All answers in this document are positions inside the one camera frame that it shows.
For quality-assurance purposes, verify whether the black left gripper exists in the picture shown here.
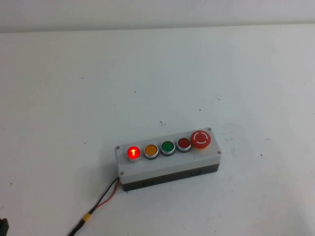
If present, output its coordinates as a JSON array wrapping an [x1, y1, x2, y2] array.
[[0, 217, 9, 236]]

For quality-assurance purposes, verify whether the yellow push button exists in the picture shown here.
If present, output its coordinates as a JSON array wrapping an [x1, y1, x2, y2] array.
[[143, 144, 159, 161]]

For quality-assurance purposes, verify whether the grey button control box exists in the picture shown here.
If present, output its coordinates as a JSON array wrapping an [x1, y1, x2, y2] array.
[[115, 127, 221, 193]]

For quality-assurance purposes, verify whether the green push button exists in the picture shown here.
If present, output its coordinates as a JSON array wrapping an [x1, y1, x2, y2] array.
[[160, 140, 176, 157]]

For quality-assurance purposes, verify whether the dark red push button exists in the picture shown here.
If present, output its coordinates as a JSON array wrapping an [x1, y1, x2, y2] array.
[[176, 137, 192, 153]]

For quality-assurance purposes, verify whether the red emergency stop button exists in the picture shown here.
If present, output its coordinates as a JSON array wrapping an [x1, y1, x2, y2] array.
[[190, 130, 212, 150]]

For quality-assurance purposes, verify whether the red indicator lamp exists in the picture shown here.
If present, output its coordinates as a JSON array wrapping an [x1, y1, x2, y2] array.
[[126, 146, 142, 163]]

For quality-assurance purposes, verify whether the black sheathed cable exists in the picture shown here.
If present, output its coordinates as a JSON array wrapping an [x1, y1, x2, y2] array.
[[67, 219, 86, 236]]

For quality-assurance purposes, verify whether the thin black wire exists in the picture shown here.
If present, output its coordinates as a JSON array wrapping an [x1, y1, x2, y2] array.
[[89, 177, 121, 215]]

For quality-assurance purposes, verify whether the thin red wire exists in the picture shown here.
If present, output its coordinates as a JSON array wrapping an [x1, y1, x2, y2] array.
[[94, 181, 121, 209]]

